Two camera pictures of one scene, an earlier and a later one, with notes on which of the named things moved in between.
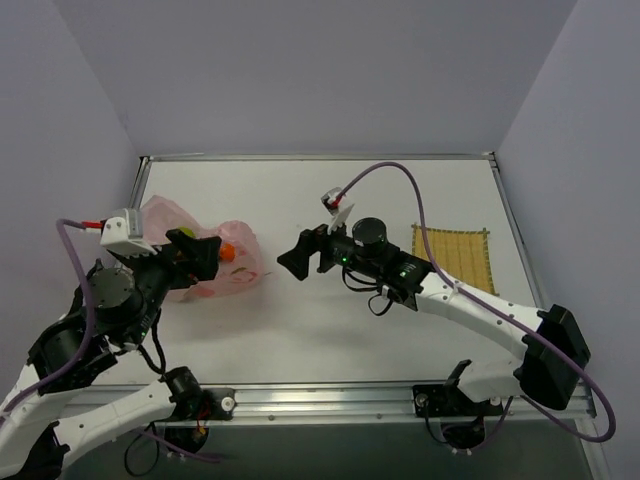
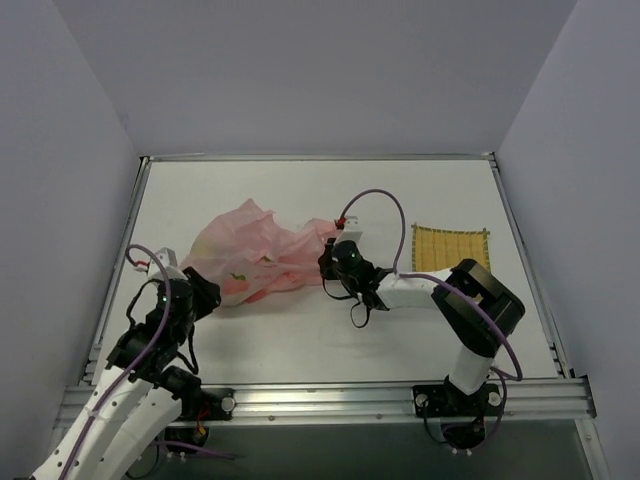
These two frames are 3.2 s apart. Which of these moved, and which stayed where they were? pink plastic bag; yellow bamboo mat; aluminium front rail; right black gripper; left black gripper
Moved: right black gripper; pink plastic bag; left black gripper
Stayed: yellow bamboo mat; aluminium front rail
